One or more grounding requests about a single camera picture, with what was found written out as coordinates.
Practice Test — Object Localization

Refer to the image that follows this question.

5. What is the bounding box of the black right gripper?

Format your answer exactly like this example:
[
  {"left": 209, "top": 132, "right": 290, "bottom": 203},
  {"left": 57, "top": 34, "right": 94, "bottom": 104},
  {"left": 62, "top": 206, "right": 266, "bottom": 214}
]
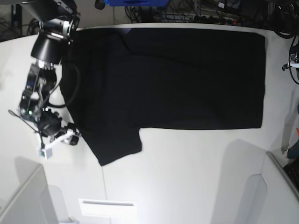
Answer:
[{"left": 37, "top": 111, "right": 81, "bottom": 146}]

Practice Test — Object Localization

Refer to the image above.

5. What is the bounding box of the black T-shirt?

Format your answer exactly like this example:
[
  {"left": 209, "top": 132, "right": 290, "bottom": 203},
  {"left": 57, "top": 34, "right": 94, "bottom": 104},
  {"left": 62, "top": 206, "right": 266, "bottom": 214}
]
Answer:
[{"left": 60, "top": 28, "right": 266, "bottom": 166}]

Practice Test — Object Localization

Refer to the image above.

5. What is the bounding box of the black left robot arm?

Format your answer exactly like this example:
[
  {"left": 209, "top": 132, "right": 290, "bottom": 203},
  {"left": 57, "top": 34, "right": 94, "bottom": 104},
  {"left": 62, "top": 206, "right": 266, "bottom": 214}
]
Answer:
[{"left": 269, "top": 0, "right": 299, "bottom": 84}]

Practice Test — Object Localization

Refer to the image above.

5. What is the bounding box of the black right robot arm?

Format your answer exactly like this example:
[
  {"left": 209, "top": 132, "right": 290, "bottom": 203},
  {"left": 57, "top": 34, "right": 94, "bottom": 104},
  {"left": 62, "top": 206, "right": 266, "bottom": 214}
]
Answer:
[{"left": 18, "top": 0, "right": 80, "bottom": 146}]

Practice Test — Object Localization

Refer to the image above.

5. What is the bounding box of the blue plastic bin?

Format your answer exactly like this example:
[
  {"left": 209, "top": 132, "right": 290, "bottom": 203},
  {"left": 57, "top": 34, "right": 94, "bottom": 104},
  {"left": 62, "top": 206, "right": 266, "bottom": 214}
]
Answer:
[{"left": 104, "top": 0, "right": 168, "bottom": 7}]

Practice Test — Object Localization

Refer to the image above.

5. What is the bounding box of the white power strip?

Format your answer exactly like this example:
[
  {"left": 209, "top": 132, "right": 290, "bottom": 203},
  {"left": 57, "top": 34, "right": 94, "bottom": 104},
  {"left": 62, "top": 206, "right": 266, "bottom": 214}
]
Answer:
[{"left": 163, "top": 14, "right": 237, "bottom": 25}]

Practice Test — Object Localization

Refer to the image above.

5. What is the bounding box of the black keyboard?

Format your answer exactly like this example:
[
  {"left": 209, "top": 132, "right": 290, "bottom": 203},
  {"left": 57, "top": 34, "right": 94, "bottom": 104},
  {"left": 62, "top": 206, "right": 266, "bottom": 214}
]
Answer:
[{"left": 284, "top": 158, "right": 299, "bottom": 190}]

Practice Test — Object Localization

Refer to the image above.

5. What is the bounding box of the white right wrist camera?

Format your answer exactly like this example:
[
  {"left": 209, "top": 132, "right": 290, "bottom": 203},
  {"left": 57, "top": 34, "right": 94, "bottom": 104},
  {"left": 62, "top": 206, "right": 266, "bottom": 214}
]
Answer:
[{"left": 38, "top": 148, "right": 53, "bottom": 160}]

